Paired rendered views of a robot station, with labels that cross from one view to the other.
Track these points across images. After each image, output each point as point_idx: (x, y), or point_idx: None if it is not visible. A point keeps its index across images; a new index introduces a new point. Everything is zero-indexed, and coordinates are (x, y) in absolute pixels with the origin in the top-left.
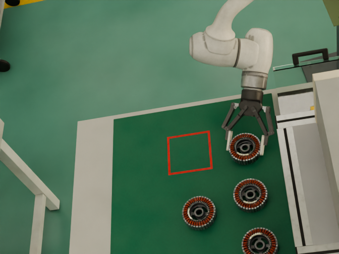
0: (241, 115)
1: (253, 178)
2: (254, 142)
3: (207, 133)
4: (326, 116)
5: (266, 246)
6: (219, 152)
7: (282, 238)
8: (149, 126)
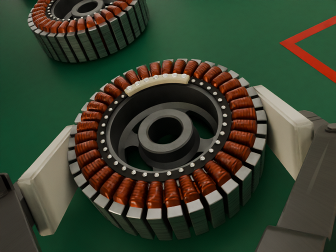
0: (262, 237)
1: (101, 74)
2: (110, 164)
3: None
4: None
5: None
6: (303, 104)
7: (8, 4)
8: None
